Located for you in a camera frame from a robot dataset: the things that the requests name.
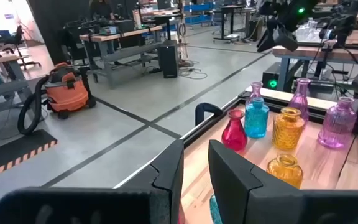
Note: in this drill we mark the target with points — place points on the red flared cone glass vase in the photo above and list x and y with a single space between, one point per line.
234 137

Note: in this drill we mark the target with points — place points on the orange shop vacuum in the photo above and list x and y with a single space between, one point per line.
67 93

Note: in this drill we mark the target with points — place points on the yellow honeycomb glass vase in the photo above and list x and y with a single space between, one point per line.
287 130

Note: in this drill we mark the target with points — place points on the black standing table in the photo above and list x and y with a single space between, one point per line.
223 25

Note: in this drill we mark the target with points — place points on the wide purple ribbed glass jar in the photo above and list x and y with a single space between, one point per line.
337 124

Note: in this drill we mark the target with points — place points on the black mat with orange stripes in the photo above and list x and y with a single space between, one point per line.
14 152

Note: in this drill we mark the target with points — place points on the black office chair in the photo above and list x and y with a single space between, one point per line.
17 37

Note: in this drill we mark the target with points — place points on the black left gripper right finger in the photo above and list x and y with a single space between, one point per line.
238 193

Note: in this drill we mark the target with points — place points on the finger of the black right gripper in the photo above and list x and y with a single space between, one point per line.
264 37
286 39

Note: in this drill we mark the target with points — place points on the clear glassware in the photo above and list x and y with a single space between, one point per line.
309 29

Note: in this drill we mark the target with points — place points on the blue square patterned glass vase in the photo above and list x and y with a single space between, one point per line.
215 211

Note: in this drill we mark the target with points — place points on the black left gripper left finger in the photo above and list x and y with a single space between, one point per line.
163 186

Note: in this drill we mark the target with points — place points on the black computer with green light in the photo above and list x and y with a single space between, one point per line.
267 73

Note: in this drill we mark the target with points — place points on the small yellow checkered glass vase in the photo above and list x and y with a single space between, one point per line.
285 172

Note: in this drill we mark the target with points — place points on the black device on stand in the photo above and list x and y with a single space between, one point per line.
340 26

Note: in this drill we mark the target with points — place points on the blue storage rack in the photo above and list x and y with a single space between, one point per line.
197 12

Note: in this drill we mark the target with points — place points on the tall purple faceted glass vase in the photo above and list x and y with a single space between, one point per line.
300 99

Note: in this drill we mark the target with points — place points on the black aluminium table frame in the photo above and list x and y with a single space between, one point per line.
194 134

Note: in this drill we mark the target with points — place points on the grey workbench with wooden top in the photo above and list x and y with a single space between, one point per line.
5 88
306 53
120 34

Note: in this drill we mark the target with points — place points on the black computer tower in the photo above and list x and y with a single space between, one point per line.
168 60

